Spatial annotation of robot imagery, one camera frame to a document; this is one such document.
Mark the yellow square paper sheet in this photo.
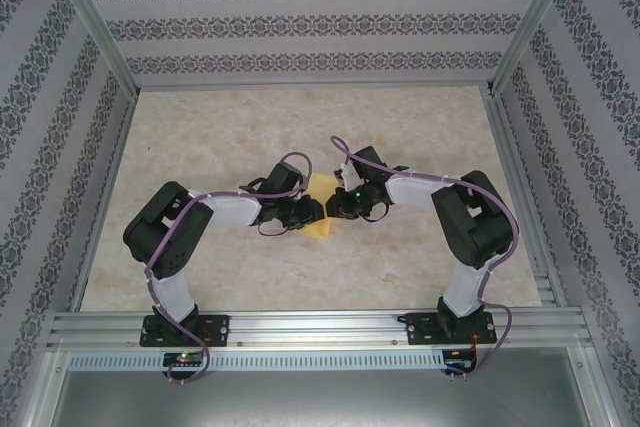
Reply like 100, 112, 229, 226
292, 172, 337, 241

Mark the grey metal sheet panel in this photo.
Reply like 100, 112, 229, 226
49, 369, 601, 427

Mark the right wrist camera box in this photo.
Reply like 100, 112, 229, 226
337, 160, 362, 189

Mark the aluminium mounting rail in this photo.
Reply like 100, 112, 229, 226
47, 310, 594, 349

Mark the aluminium back rail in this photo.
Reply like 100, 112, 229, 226
133, 78, 495, 92

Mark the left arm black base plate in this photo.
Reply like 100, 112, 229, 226
139, 314, 232, 348

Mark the slotted grey cable duct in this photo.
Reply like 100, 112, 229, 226
69, 350, 447, 371

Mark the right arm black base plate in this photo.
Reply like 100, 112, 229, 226
405, 311, 499, 347

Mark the aluminium side rail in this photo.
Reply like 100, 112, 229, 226
69, 89, 140, 312
483, 89, 569, 308

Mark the aluminium frame post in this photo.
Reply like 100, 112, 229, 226
39, 0, 141, 98
485, 0, 585, 98

